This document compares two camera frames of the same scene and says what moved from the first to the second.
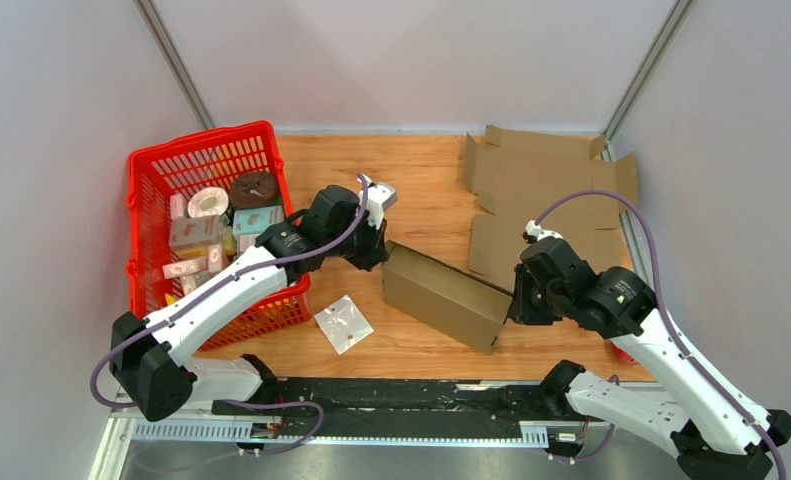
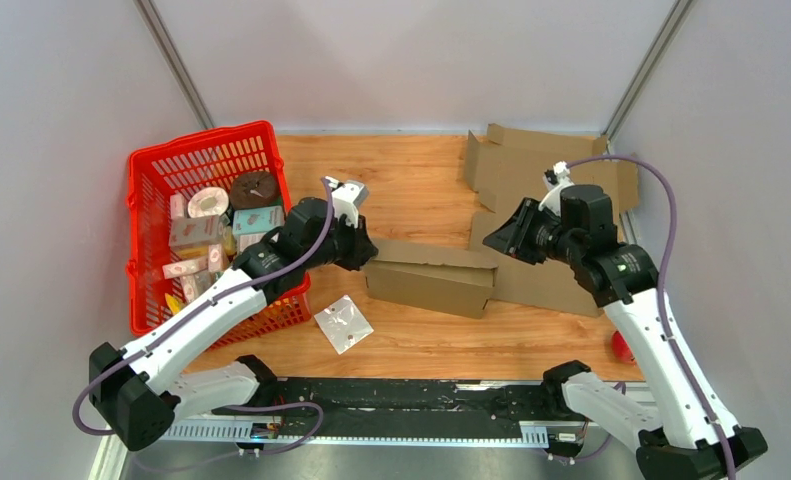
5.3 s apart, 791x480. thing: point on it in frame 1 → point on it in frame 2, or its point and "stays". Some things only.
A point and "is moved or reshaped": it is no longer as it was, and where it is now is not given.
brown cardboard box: [452, 300] is moved or reshaped
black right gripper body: [536, 306] → [536, 235]
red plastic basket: [160, 170] stays
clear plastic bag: [343, 324] stays
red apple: [622, 355] stays
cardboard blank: [541, 186] stays
